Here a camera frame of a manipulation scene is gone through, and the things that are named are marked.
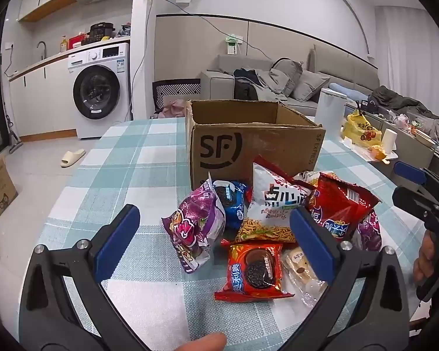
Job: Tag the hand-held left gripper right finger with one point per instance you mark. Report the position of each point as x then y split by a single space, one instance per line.
311 241

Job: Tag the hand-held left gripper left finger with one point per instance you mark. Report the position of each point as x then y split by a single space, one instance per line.
117 241

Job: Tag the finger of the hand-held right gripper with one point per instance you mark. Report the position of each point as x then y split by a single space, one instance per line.
409 201
409 172

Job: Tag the clear bread packet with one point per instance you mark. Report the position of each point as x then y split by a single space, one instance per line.
300 263

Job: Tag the red chip bag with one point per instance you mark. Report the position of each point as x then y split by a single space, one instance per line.
344 204

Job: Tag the purple snack bag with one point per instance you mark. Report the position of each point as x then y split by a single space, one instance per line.
194 226
369 230

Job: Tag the white noodle snack bag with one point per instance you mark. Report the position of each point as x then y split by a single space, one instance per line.
274 197

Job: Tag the red cookie packet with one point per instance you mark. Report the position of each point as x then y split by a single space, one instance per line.
254 270

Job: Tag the blue cookie packet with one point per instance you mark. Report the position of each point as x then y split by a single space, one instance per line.
234 204

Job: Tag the brown cardboard box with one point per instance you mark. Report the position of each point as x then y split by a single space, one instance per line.
270 146

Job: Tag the person's right hand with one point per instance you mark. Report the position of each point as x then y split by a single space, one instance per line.
423 259

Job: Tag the person's left hand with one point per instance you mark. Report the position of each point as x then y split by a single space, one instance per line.
201 343

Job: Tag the grey side table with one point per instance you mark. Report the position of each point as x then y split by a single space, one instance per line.
413 150

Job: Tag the white paper cup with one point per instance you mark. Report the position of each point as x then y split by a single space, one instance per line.
390 140

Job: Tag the bowl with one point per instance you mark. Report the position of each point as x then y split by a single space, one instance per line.
423 137

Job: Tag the yellow plastic bag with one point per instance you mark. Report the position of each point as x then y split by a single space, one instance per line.
362 131

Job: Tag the dark blanket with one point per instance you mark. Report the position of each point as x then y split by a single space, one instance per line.
398 102

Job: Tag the checked tablecloth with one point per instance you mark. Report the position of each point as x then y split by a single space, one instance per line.
131 161

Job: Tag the beige slipper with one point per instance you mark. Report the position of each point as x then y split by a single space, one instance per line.
73 158

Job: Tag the white trash can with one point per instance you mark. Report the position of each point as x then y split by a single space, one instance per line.
331 109

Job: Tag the light blue pillow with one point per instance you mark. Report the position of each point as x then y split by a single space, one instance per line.
342 89

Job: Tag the white curtain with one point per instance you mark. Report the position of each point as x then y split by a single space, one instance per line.
406 51

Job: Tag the printed floor cardboard box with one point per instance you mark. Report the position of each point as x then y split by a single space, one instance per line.
0 193

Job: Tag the grey cushion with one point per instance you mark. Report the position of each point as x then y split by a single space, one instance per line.
289 73
311 86

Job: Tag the floor mop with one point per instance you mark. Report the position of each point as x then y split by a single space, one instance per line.
14 142

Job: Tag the pink cloth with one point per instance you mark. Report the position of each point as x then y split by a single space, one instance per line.
173 109

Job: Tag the white washing machine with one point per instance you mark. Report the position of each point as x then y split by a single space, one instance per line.
102 91

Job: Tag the grey clothes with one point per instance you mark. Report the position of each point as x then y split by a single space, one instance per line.
272 86

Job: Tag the lower kitchen cabinet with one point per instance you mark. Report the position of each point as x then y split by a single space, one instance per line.
40 98

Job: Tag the black white patterned bag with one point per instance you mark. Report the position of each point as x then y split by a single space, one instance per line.
175 89

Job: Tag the dark jacket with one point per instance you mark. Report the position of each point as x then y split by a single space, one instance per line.
247 84

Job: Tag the grey sofa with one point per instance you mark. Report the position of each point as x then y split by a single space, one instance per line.
219 84

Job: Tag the red box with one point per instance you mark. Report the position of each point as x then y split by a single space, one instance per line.
78 42

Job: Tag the yellow bottle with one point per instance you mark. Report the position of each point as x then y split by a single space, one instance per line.
63 45

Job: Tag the metal faucet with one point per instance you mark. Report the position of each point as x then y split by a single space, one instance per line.
42 45

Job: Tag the black pressure cooker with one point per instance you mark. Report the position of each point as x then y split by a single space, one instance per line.
101 31

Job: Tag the wall control panel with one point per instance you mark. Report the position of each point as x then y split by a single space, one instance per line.
233 45

